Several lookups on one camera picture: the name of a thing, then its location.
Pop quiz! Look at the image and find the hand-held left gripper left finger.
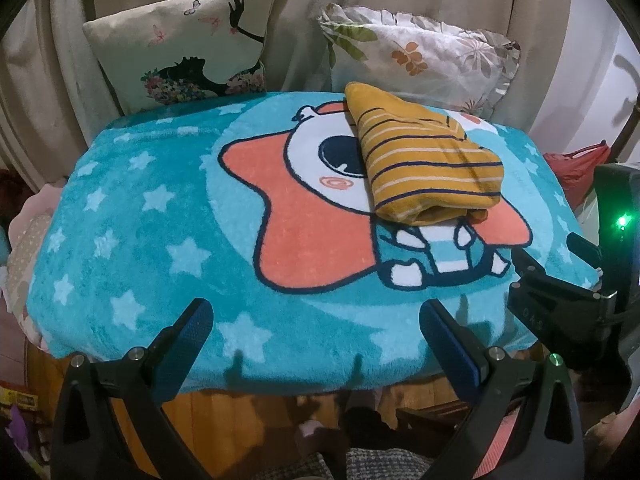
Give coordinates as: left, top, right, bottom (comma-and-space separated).
50, 297, 216, 480

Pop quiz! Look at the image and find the white floral ruffled pillow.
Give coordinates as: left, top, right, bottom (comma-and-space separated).
317, 3, 522, 118

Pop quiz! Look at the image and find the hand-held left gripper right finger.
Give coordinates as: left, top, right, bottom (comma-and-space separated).
419, 298, 586, 480

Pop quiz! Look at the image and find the grey knit clothing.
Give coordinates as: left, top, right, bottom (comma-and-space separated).
295, 447, 436, 480

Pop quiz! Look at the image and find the teal cartoon star blanket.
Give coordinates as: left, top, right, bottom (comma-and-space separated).
27, 91, 601, 395

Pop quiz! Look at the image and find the red plastic bag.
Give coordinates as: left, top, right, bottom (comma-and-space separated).
544, 142, 613, 208

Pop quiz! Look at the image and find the purple plastic item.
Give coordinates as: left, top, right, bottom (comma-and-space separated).
4, 404, 32, 443

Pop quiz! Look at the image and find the cream cushion with silhouette print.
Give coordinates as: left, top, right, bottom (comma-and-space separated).
82, 0, 278, 115

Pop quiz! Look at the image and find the yellow striped small shirt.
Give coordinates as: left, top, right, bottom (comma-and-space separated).
345, 81, 503, 226

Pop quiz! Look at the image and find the beige polka dot cushion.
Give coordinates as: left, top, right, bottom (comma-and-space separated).
5, 212, 56, 321

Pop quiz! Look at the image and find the yellow box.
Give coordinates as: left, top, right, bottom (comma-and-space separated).
0, 385, 42, 409

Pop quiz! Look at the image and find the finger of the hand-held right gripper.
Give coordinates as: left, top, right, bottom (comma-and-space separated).
566, 231, 609, 275
510, 247, 601, 302

